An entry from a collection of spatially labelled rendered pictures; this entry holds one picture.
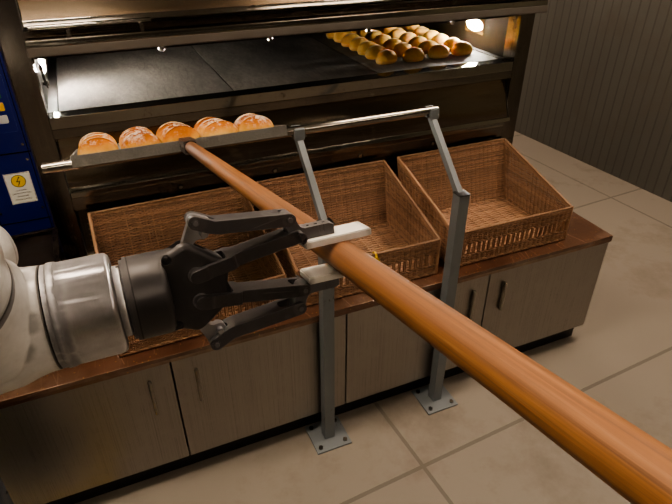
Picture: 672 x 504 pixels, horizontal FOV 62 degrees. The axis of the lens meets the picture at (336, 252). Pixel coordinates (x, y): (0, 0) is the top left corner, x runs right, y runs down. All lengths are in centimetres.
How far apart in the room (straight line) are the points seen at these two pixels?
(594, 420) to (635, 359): 262
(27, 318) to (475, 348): 33
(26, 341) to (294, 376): 162
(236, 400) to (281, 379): 17
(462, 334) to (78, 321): 29
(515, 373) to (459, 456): 196
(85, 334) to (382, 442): 188
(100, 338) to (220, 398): 153
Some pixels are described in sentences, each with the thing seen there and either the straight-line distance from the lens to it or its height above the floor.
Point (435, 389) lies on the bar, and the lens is 239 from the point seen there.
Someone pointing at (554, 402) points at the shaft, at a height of 156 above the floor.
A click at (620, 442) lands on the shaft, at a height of 157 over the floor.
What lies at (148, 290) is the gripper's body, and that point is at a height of 150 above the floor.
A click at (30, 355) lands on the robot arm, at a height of 148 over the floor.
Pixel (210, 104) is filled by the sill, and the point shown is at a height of 116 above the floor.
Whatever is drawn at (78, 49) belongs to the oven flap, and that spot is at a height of 141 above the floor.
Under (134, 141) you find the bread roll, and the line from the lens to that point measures 155.
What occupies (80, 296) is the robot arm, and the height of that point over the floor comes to 151.
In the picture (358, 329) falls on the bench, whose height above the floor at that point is 46.
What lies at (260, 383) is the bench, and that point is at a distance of 202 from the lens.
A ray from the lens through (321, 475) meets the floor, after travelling 219.
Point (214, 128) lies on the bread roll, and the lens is 158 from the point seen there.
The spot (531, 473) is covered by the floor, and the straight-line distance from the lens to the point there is 231.
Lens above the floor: 178
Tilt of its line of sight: 33 degrees down
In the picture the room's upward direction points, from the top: straight up
